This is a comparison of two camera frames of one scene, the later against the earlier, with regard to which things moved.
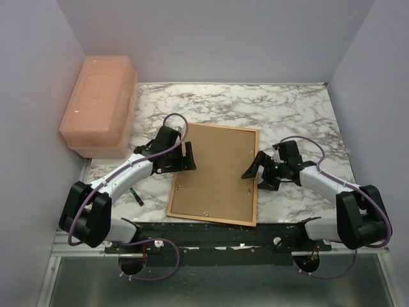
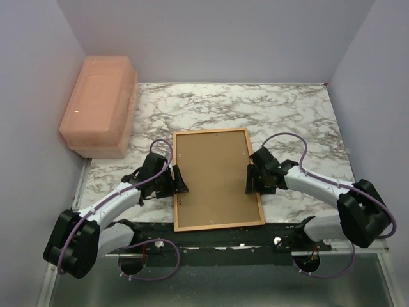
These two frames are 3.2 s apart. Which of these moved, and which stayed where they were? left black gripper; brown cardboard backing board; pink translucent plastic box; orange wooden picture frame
Moved: orange wooden picture frame; left black gripper
Stayed: brown cardboard backing board; pink translucent plastic box
